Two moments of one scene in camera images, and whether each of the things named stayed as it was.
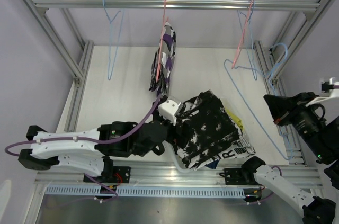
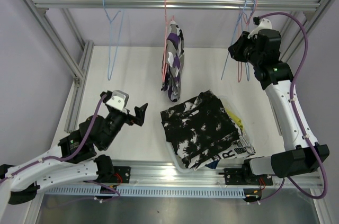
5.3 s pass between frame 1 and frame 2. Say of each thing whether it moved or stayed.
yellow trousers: stayed
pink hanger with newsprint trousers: moved
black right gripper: moved
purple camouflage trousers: moved
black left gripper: moved
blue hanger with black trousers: moved
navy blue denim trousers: stayed
